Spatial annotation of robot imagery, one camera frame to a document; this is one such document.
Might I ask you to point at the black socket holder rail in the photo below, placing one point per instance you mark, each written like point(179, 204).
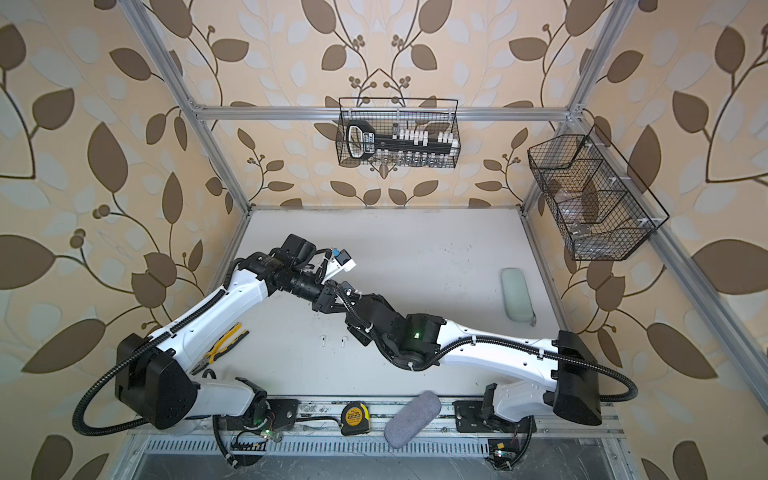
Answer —
point(363, 141)

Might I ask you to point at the back black wire basket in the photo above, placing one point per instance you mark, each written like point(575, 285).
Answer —
point(432, 113)

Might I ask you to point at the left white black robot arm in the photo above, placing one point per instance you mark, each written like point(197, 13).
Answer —
point(153, 375)

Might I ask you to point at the grey fabric glasses case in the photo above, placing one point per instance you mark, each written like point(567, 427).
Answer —
point(413, 418)

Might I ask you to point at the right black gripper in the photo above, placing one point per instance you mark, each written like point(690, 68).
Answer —
point(381, 300)

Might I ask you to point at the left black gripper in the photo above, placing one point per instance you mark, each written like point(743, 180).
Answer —
point(324, 302)

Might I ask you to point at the yellow black tape measure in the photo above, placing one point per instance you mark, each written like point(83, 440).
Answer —
point(355, 419)

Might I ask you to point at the yellow handled pliers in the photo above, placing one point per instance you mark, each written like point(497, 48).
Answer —
point(227, 342)

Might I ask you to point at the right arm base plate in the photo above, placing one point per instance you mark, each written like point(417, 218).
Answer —
point(472, 417)

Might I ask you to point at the black wire basket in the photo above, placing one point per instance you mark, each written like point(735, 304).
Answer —
point(604, 211)
point(432, 113)

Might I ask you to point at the aluminium frame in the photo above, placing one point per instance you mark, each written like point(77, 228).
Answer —
point(568, 120)

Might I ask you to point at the green glasses case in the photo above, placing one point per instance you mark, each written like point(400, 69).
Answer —
point(516, 297)

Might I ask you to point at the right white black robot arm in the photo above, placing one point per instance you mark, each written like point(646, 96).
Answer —
point(559, 375)

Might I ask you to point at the right black wire basket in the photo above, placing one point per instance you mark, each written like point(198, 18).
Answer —
point(604, 211)

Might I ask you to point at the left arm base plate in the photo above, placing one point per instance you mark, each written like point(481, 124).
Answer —
point(263, 415)

